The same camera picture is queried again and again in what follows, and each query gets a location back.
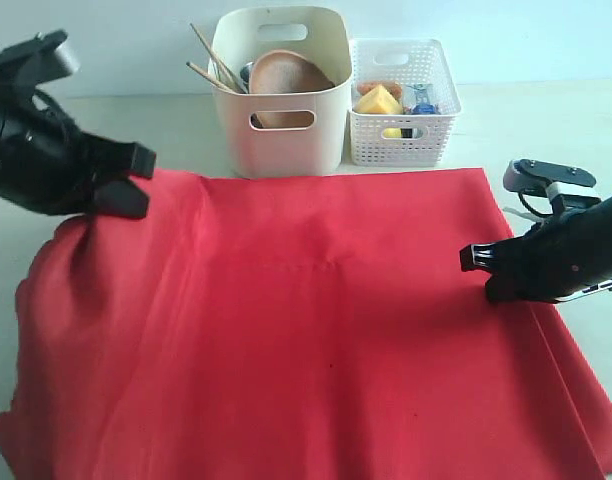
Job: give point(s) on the yellow cheese wedge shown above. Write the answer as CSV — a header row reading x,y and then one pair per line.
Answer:
x,y
378,101

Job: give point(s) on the cream plastic storage bin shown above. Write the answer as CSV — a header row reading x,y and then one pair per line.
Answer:
x,y
285,134

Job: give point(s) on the wooden chopstick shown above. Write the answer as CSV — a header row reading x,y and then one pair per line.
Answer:
x,y
212,80
224,75

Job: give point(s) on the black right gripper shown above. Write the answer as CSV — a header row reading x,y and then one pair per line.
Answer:
x,y
569,252

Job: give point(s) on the white perforated plastic basket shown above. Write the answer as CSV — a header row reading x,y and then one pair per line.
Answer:
x,y
424,137

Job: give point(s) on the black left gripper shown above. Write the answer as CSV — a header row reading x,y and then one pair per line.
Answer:
x,y
48,165

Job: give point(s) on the fried chicken nugget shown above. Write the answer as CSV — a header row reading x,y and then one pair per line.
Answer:
x,y
394,88

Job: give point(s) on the red scalloped table cloth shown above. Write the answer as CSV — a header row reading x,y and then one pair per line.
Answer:
x,y
297,328

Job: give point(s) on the round wooden plate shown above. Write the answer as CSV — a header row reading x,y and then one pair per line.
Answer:
x,y
286,72

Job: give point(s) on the blue white milk carton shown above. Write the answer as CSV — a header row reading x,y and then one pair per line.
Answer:
x,y
419,99

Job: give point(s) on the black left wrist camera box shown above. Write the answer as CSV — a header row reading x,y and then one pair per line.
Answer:
x,y
44,58

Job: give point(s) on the yellow lemon with sticker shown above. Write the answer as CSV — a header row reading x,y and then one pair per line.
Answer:
x,y
392,133

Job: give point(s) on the stainless steel cup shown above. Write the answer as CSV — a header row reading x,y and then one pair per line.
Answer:
x,y
245,73

